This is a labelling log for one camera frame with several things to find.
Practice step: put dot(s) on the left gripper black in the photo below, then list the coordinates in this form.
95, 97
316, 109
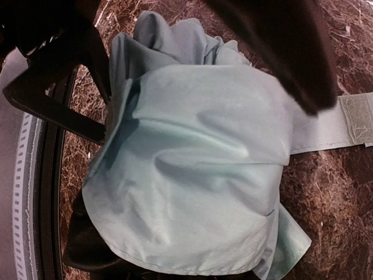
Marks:
26, 25

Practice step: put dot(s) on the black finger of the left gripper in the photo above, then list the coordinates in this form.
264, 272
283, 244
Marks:
291, 37

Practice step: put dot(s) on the mint green folding umbrella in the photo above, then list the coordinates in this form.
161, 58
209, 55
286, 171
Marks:
187, 183

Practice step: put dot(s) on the black front frame rail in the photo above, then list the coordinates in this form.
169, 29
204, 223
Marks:
49, 160

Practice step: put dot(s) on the grey slotted cable duct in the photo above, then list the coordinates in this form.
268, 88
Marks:
20, 228

